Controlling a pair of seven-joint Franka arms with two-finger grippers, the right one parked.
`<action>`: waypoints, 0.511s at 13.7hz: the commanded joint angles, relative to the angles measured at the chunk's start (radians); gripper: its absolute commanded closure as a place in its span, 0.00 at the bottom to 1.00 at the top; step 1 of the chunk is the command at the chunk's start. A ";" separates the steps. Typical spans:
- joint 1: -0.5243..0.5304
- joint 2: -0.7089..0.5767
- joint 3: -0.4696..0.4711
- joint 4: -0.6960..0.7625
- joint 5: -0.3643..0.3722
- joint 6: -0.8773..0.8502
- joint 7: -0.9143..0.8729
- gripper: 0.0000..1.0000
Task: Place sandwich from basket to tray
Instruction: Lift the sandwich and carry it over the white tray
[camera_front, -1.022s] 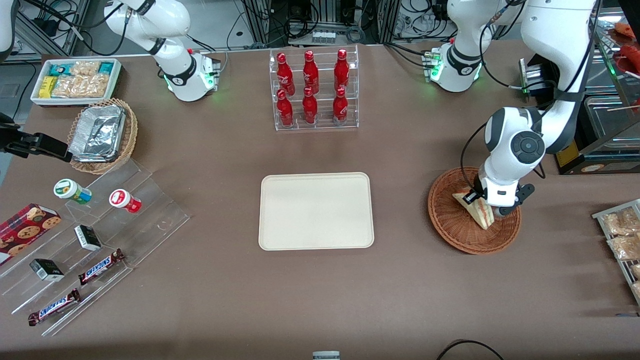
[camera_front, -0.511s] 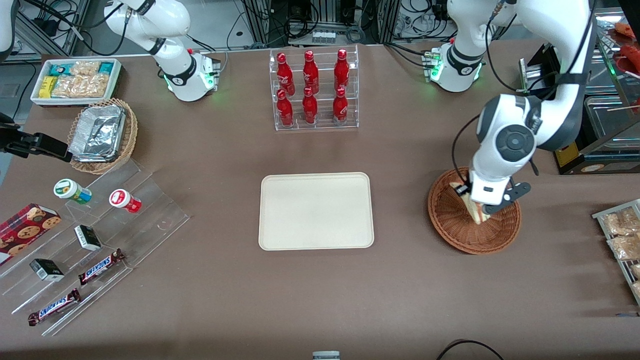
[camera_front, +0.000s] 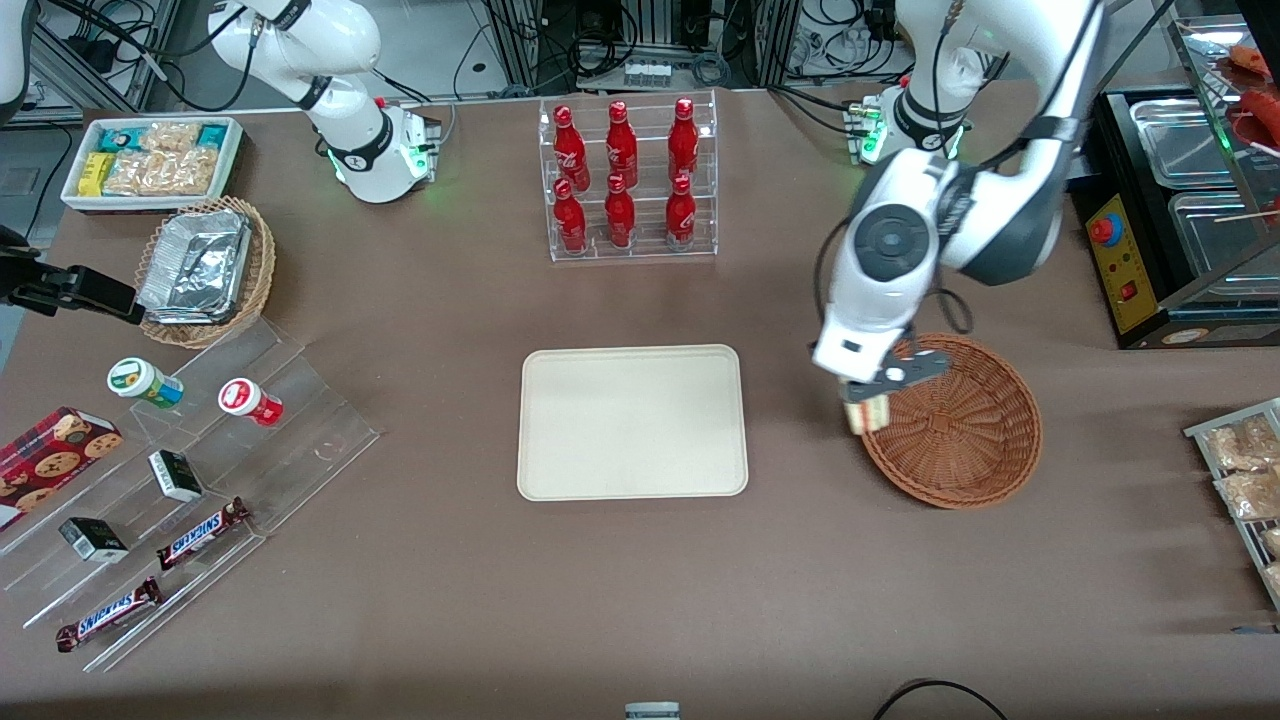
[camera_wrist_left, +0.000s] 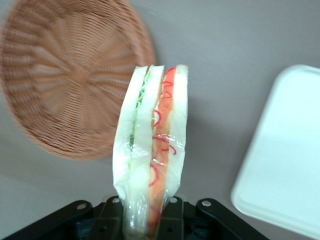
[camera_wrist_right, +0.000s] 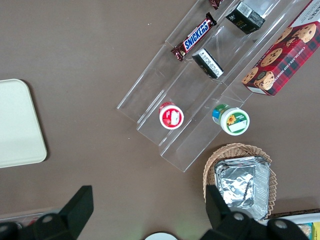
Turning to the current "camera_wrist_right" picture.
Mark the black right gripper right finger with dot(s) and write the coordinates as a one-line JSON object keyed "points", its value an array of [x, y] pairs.
{"points": [[225, 225]]}

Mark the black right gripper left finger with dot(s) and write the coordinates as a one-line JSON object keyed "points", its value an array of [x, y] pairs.
{"points": [[72, 215]]}

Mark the light wicker basket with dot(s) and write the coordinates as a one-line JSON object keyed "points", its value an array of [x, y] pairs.
{"points": [[212, 162]]}

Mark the beige plastic tray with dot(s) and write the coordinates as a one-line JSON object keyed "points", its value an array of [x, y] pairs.
{"points": [[17, 125]]}

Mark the stack of foil trays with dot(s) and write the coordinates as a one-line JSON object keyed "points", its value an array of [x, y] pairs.
{"points": [[240, 185]]}

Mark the white plastic snack bin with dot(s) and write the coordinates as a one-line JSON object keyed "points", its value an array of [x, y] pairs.
{"points": [[295, 218]]}

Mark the yellow snack packet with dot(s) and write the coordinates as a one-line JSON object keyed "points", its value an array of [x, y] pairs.
{"points": [[316, 231]]}

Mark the green lid yogurt cup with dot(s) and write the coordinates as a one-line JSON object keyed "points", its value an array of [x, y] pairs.
{"points": [[235, 122]]}

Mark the red lid yogurt cup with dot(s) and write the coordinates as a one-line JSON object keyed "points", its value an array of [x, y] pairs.
{"points": [[171, 116]]}

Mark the clear acrylic step display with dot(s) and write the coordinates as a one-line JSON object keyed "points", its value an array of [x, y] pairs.
{"points": [[190, 100]]}

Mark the small black box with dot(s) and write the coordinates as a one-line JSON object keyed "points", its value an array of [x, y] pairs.
{"points": [[207, 63], [245, 17]]}

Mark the red plaid cookie box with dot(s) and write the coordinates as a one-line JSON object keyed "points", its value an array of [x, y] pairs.
{"points": [[282, 57]]}

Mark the Snickers chocolate bar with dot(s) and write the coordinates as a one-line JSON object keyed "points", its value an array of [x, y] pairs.
{"points": [[216, 3], [195, 37]]}

